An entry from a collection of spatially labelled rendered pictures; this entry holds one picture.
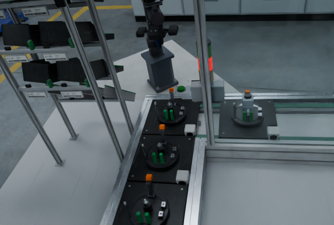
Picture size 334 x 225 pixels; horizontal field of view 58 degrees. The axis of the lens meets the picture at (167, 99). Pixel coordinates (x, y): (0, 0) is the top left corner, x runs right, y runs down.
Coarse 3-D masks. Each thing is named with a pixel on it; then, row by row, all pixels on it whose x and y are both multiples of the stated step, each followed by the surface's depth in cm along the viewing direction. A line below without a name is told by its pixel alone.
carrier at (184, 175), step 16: (144, 144) 128; (160, 144) 116; (176, 144) 125; (192, 144) 124; (144, 160) 121; (160, 160) 117; (176, 160) 117; (128, 176) 116; (144, 176) 115; (160, 176) 114; (176, 176) 110
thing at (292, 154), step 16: (224, 144) 122; (240, 144) 121; (208, 160) 129; (224, 160) 127; (240, 160) 126; (256, 160) 124; (272, 160) 122; (288, 160) 121; (304, 160) 120; (320, 160) 119
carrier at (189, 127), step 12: (156, 108) 133; (168, 108) 135; (180, 108) 139; (192, 108) 141; (156, 120) 138; (168, 120) 134; (180, 120) 134; (192, 120) 135; (144, 132) 134; (156, 132) 132; (168, 132) 131; (180, 132) 130; (192, 132) 127
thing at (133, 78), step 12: (168, 48) 212; (180, 48) 209; (120, 60) 209; (132, 60) 207; (144, 60) 204; (180, 60) 197; (192, 60) 195; (120, 72) 197; (132, 72) 195; (144, 72) 192; (180, 72) 186; (192, 72) 184; (108, 84) 188; (120, 84) 186; (132, 84) 184; (144, 84) 182; (180, 84) 176; (144, 96) 172
